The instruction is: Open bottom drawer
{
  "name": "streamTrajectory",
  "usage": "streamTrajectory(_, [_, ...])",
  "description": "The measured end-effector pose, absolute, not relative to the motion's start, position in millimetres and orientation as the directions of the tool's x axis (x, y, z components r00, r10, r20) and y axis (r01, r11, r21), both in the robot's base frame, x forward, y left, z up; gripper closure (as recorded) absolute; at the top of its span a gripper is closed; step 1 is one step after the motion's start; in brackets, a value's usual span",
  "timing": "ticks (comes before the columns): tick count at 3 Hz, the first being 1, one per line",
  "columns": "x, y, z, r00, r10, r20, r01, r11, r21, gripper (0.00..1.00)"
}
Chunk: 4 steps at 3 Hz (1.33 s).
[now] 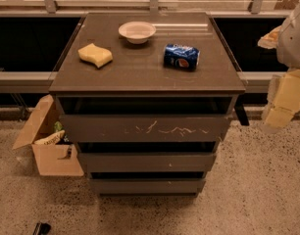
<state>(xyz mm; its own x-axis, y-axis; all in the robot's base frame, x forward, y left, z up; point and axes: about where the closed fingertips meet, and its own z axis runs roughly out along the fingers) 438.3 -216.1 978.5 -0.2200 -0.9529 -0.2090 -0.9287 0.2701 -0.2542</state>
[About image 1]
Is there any yellow sponge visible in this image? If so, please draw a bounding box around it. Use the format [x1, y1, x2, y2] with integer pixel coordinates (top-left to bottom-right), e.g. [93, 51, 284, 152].
[78, 43, 113, 69]

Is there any grey drawer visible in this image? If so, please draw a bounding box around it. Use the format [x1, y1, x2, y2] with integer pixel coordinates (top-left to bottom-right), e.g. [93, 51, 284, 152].
[78, 153, 216, 172]
[89, 179, 205, 195]
[60, 115, 230, 143]

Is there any blue pepsi can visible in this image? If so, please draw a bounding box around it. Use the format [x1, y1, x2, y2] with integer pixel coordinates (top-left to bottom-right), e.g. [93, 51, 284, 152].
[164, 44, 200, 71]

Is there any grey top drawer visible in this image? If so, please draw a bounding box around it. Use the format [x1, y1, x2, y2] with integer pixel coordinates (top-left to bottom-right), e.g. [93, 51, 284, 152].
[60, 115, 230, 143]

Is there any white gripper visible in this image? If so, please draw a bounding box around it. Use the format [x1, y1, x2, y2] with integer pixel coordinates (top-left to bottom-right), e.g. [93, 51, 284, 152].
[258, 26, 300, 133]

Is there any white ceramic bowl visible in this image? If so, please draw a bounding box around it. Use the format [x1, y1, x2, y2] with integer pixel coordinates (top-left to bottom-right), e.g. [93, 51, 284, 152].
[119, 22, 156, 44]

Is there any open cardboard box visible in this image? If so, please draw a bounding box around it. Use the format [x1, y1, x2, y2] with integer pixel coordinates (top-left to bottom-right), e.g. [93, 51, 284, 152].
[13, 95, 83, 176]

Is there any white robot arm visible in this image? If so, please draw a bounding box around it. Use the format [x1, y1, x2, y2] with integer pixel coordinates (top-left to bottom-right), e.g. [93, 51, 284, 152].
[258, 2, 300, 134]

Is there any grey middle drawer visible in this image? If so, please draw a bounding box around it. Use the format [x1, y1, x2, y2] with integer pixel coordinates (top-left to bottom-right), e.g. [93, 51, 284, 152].
[78, 153, 216, 172]

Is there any dark grey drawer cabinet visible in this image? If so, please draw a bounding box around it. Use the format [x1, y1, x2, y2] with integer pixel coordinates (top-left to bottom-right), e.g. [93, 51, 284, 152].
[49, 13, 245, 182]

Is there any small black floor object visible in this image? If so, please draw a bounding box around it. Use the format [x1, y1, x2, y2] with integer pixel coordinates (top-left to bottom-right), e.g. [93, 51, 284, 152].
[32, 222, 51, 235]

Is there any grey bottom drawer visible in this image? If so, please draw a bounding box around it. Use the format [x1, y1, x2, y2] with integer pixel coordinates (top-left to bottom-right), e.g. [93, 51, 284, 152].
[89, 179, 205, 195]

